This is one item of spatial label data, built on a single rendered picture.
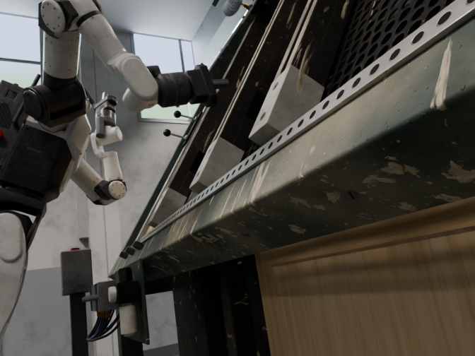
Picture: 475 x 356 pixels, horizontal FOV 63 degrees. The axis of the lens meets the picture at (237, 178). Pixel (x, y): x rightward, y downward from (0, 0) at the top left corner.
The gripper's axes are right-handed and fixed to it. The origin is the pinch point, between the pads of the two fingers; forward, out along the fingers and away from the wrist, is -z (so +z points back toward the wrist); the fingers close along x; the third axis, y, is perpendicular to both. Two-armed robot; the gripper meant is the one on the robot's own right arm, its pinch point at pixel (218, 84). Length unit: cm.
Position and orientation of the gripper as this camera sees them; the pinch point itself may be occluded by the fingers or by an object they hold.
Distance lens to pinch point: 113.6
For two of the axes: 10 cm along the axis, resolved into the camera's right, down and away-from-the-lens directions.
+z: -8.4, 2.2, -4.9
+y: -4.2, 2.9, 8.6
